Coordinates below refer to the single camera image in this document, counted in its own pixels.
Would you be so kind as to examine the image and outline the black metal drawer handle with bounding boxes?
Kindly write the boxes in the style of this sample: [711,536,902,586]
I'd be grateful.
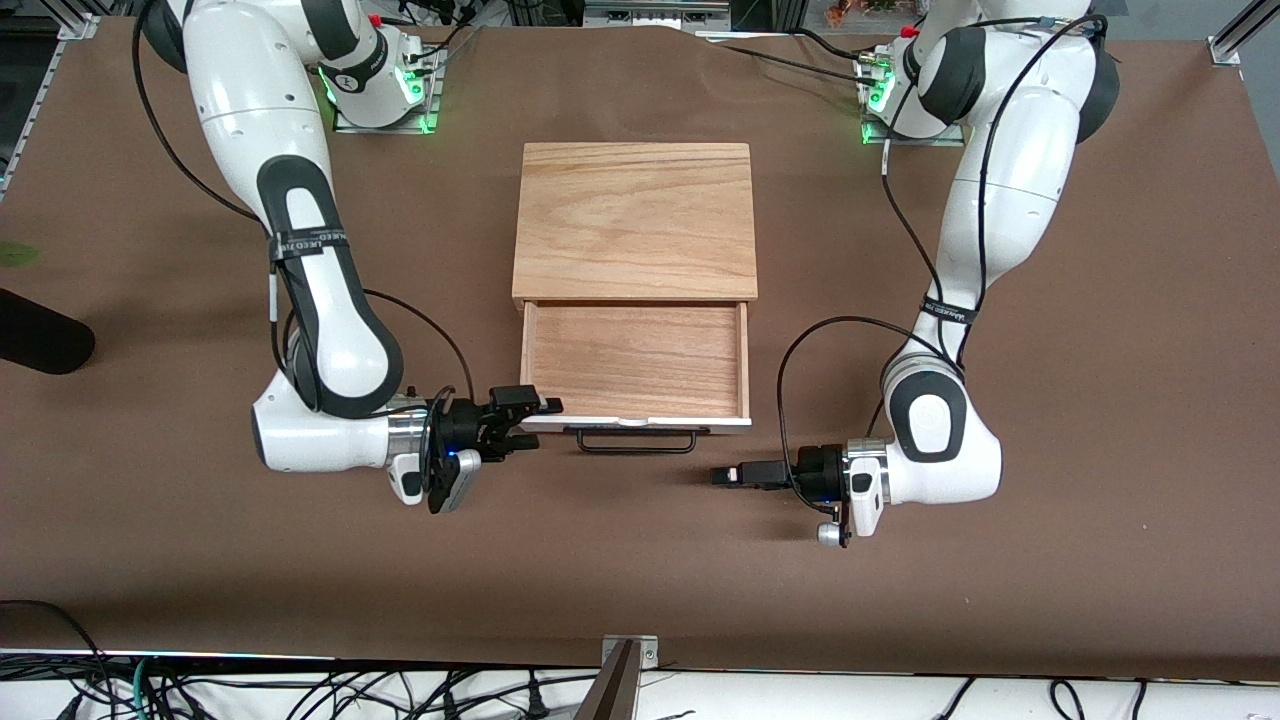
[564,424,712,456]

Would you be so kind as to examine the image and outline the wooden drawer with white front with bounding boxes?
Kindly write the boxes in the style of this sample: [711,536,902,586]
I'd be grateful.
[517,299,754,430]

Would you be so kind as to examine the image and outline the wooden drawer cabinet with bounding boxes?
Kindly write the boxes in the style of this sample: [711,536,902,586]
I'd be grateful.
[511,141,760,307]

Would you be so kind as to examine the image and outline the brown table cover sheet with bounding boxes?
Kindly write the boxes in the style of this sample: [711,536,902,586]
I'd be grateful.
[0,17,1280,683]

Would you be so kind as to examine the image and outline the black cylindrical foam object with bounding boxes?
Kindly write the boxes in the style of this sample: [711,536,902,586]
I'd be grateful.
[0,287,98,377]

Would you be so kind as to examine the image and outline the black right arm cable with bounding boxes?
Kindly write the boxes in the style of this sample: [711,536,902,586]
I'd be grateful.
[130,0,477,501]

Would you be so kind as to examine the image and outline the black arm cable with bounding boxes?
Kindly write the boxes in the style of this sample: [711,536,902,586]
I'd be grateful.
[130,0,477,501]
[775,14,1109,513]

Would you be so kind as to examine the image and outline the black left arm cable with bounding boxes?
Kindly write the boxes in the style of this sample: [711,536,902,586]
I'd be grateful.
[775,14,1109,513]

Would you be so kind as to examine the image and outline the small metal bracket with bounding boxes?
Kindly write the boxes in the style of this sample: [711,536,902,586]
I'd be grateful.
[602,634,660,670]

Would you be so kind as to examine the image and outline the black velcro strap right arm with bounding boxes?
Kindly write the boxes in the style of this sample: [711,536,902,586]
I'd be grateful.
[266,230,352,265]

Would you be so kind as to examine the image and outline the brown camera mount bar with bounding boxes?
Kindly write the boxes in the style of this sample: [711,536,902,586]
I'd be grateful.
[573,640,638,720]

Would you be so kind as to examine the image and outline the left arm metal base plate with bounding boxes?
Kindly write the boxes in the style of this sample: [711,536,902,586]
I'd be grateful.
[861,112,968,148]

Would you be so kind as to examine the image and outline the black cable on table cover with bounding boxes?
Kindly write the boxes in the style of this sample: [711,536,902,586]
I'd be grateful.
[704,27,883,88]

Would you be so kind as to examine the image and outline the grey metal rack frame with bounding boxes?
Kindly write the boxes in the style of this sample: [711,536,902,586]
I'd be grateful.
[583,0,733,32]

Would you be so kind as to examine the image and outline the black looped floor cable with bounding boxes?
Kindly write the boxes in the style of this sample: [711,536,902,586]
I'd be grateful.
[0,598,113,720]

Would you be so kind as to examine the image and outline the aluminium profile rail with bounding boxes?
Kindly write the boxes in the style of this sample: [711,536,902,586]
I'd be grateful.
[0,0,101,198]
[1208,0,1280,68]

